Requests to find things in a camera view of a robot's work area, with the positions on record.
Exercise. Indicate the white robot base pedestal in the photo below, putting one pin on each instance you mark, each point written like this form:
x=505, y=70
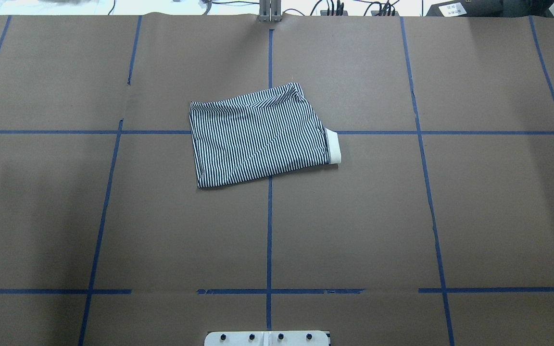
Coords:
x=268, y=338

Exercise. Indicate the aluminium extrusion frame post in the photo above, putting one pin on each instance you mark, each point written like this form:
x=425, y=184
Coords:
x=270, y=11

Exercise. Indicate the blue tape strip crosswise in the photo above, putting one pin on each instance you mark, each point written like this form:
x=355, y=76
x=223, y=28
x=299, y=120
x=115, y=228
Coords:
x=282, y=291
x=172, y=132

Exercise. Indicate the navy white striped polo shirt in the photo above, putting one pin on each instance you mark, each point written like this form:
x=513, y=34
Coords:
x=257, y=135

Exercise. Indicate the blue tape strip centre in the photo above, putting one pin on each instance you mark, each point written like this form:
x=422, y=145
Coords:
x=269, y=247

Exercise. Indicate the black plug cluster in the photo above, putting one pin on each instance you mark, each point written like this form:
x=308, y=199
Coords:
x=333, y=8

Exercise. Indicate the black box with label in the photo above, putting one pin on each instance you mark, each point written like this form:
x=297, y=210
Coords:
x=466, y=8

